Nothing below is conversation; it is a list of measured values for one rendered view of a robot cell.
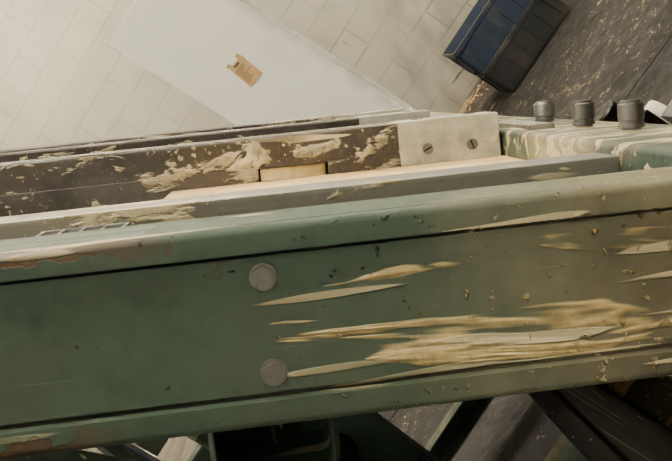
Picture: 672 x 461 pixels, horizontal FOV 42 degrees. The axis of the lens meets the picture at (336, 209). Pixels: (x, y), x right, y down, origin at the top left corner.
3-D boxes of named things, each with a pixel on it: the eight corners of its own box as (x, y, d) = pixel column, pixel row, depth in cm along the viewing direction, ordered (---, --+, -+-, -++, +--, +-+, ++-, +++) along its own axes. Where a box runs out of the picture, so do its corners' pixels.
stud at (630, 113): (649, 129, 84) (648, 98, 84) (624, 132, 84) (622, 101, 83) (639, 129, 86) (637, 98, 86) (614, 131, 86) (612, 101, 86)
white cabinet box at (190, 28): (483, 161, 489) (163, -51, 463) (423, 246, 500) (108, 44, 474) (467, 143, 548) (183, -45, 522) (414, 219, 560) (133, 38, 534)
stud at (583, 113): (598, 126, 97) (597, 99, 96) (577, 128, 97) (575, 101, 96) (590, 125, 99) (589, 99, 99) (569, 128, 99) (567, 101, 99)
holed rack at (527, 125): (554, 127, 102) (554, 122, 102) (529, 130, 102) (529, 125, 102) (378, 112, 266) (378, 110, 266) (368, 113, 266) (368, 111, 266)
